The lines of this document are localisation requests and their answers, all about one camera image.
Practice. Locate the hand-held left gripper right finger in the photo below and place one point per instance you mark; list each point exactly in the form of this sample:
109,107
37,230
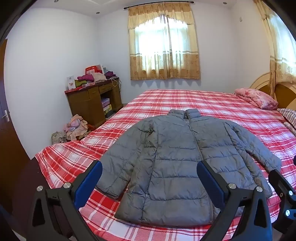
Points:
211,185

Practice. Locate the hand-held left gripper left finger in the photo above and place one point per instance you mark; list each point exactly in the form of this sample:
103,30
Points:
88,183

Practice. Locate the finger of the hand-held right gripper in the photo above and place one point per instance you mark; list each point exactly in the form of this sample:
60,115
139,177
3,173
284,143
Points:
283,192

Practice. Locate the grey puffer jacket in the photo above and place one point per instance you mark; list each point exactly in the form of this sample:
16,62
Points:
173,162

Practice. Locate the pile of pink clothes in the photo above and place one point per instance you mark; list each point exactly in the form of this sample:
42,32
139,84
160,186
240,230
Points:
75,126

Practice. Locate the grey patterned cloth bundle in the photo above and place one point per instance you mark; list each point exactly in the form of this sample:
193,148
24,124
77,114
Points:
59,137

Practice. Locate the yellow flat box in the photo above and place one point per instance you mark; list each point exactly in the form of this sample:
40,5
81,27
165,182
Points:
108,110

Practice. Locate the striped pillow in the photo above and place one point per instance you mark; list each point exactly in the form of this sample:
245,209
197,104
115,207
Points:
289,116

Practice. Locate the brown wooden desk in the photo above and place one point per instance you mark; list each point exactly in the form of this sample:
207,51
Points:
78,104

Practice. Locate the pink flat box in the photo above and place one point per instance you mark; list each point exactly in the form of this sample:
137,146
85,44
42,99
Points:
106,102

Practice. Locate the brown wooden door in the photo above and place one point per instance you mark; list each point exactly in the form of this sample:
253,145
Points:
9,150

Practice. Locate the bed with red plaid sheet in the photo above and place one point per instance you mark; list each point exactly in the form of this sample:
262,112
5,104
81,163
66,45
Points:
185,99

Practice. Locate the wooden bed headboard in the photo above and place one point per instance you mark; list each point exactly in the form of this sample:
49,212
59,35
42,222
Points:
285,95

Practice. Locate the pink floral quilt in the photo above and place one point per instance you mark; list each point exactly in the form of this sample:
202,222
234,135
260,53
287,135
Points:
256,97

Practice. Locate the green folded garment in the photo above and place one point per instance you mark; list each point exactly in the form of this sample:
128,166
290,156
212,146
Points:
80,83

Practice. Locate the white printed card box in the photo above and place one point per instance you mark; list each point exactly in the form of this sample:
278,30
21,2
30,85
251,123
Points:
71,82

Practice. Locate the maroon folded garment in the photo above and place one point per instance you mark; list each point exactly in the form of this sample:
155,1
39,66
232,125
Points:
85,77

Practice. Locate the beige folded sweater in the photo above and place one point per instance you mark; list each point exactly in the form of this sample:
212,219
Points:
99,77

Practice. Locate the purple folded garment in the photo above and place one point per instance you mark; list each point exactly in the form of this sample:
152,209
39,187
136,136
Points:
109,74

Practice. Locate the red cardboard box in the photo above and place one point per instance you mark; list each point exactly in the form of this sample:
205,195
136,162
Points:
92,69

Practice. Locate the beige floral window curtain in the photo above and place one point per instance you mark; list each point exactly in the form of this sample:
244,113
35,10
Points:
161,58

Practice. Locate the beige floral side curtain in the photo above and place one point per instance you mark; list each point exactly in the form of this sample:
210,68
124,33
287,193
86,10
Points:
277,46

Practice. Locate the black curtain rod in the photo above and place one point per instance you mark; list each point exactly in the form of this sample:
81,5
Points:
159,3

